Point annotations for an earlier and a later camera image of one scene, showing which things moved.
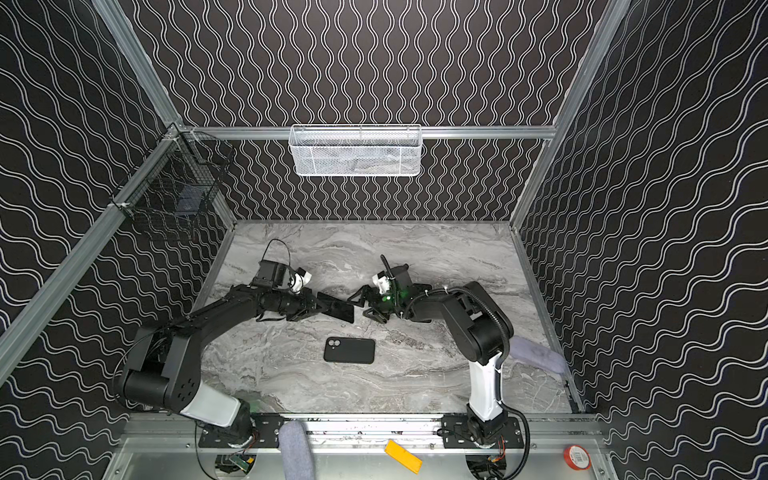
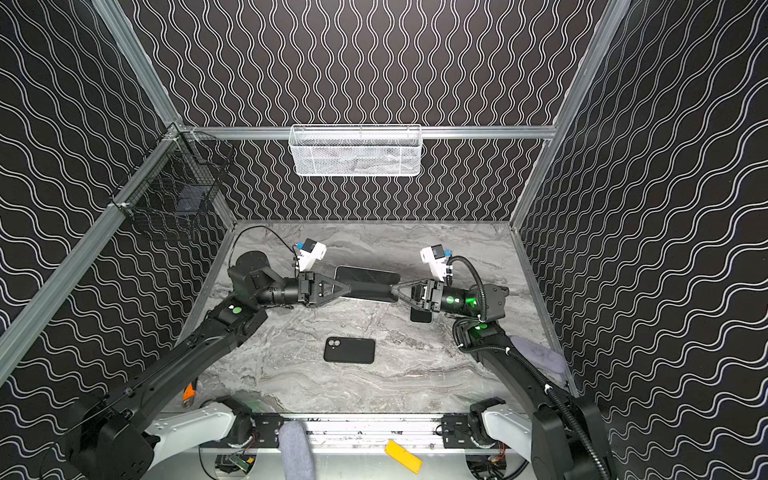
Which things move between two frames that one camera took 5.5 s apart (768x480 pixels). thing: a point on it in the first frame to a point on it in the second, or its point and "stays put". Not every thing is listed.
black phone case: [350, 350] stays put
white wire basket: [355, 150] stays put
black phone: [338, 308] to [368, 284]
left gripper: [312, 303] to [306, 288]
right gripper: [381, 301] to [429, 295]
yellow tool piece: [402, 456] stays put
